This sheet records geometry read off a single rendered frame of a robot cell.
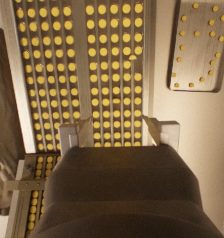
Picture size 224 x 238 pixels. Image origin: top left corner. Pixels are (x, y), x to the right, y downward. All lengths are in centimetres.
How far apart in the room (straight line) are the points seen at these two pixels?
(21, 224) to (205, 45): 50
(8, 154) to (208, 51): 47
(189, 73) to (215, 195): 37
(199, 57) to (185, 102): 11
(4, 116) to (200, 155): 47
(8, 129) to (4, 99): 5
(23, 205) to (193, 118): 41
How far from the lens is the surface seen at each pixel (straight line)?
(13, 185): 30
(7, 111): 32
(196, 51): 45
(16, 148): 35
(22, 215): 32
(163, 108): 44
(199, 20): 47
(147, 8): 28
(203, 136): 50
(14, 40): 30
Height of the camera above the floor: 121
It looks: 74 degrees down
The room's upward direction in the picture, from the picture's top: 176 degrees counter-clockwise
